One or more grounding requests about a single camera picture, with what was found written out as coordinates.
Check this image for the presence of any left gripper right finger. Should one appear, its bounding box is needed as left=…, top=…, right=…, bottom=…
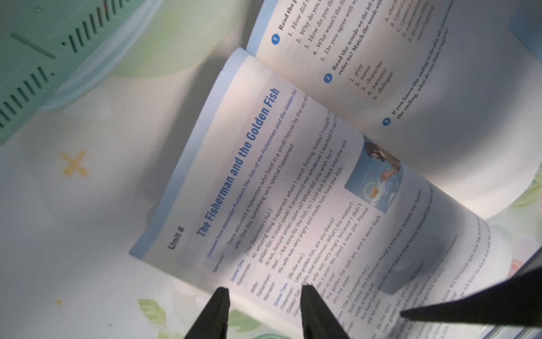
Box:
left=300, top=285, right=349, bottom=339

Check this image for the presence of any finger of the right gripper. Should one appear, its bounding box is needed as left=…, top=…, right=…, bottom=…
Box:
left=400, top=268, right=541, bottom=328

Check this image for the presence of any floral table mat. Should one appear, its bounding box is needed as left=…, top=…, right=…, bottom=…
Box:
left=1, top=1, right=541, bottom=338

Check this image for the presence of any English textbook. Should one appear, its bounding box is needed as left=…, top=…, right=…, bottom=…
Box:
left=130, top=1, right=541, bottom=338

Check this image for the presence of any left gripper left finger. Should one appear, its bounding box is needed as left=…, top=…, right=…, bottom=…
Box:
left=185, top=287, right=230, bottom=339

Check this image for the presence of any green file organizer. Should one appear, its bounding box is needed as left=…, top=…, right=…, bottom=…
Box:
left=1, top=1, right=162, bottom=143

